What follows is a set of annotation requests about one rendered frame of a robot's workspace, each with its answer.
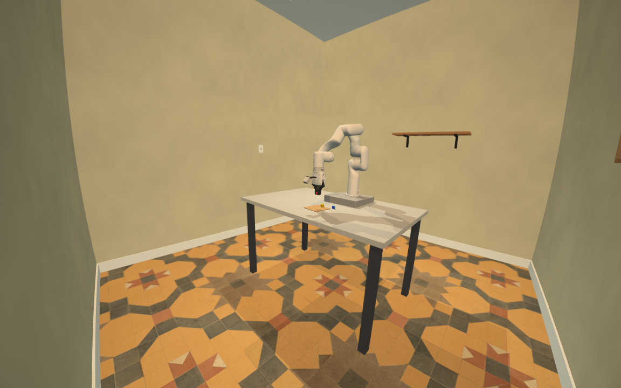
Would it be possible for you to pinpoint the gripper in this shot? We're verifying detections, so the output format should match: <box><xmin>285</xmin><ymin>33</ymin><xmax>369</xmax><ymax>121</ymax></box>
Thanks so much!
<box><xmin>312</xmin><ymin>171</ymin><xmax>326</xmax><ymax>195</ymax></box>

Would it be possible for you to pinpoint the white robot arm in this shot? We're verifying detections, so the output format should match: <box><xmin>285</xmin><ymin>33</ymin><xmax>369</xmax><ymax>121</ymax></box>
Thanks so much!
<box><xmin>313</xmin><ymin>124</ymin><xmax>369</xmax><ymax>197</ymax></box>

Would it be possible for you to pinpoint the orange mat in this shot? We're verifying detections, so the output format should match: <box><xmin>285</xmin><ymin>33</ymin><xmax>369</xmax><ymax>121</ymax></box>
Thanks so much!
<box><xmin>304</xmin><ymin>205</ymin><xmax>330</xmax><ymax>212</ymax></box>

